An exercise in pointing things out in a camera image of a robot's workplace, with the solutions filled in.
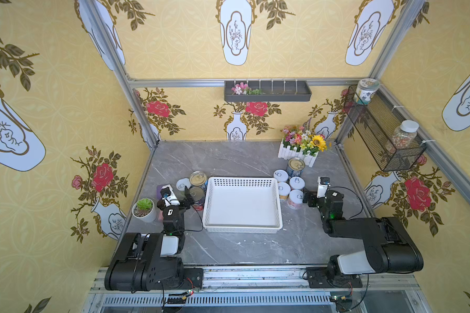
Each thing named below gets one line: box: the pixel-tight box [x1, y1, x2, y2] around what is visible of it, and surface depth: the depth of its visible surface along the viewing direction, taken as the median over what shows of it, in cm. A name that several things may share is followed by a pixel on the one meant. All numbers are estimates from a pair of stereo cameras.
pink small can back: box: [289, 176, 306, 190], surface depth 97 cm
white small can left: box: [176, 177, 192, 192], surface depth 97 cm
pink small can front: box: [287, 189, 304, 210], surface depth 93 cm
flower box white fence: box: [278, 118, 328, 168], surface depth 103 cm
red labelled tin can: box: [189, 186, 205, 212], surface depth 89 cm
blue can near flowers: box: [286, 157, 306, 179], surface depth 99 cm
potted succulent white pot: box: [131, 197, 157, 223], surface depth 85 cm
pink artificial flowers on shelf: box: [231, 82, 263, 96], surface depth 89 cm
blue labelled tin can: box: [189, 170, 209, 193], surface depth 94 cm
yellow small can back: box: [272, 168, 290, 183], surface depth 100 cm
